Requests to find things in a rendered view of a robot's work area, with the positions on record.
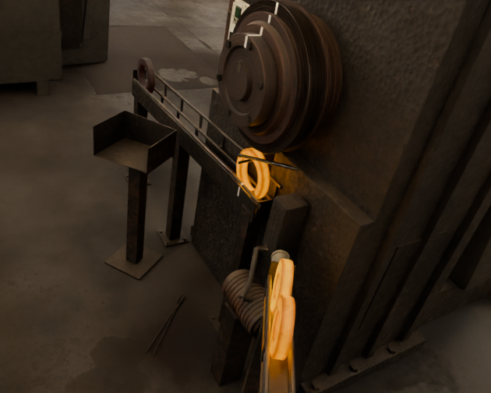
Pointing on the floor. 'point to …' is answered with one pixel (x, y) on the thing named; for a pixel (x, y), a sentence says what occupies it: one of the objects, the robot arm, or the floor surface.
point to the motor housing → (236, 327)
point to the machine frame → (379, 179)
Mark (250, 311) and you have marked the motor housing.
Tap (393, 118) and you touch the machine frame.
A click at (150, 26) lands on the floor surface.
